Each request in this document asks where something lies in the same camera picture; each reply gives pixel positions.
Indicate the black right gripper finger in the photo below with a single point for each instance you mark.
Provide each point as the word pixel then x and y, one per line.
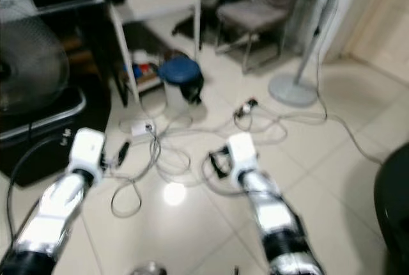
pixel 215 169
pixel 216 153

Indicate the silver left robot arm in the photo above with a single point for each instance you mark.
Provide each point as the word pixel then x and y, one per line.
pixel 54 214

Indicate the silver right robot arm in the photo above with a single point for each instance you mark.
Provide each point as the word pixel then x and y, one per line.
pixel 278 220

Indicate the white power strip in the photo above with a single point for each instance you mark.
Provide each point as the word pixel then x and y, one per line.
pixel 142 128

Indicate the black plug adapter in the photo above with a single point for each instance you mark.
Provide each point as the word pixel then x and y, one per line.
pixel 246 107

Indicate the white bin with blue lid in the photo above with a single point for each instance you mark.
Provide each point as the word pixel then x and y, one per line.
pixel 179 77

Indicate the grey standing fan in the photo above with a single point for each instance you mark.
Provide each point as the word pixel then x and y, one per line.
pixel 293 89

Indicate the grey robot leg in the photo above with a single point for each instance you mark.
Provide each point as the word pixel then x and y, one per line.
pixel 148 268

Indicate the grey round table fan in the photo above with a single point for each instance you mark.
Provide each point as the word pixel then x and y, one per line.
pixel 32 70

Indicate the black desk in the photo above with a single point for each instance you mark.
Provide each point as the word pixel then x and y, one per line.
pixel 96 38

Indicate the grey padded chair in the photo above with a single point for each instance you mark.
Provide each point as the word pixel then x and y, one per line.
pixel 255 9

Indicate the black rounded seat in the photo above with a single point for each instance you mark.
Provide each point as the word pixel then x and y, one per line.
pixel 395 204

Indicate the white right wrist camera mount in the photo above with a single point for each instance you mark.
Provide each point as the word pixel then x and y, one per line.
pixel 243 152

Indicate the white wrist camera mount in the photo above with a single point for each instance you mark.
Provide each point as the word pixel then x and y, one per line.
pixel 243 152
pixel 87 149

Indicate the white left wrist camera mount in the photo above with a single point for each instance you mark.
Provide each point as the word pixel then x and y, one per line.
pixel 87 149

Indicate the black box with silver rail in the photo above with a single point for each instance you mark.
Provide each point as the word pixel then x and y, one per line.
pixel 38 144

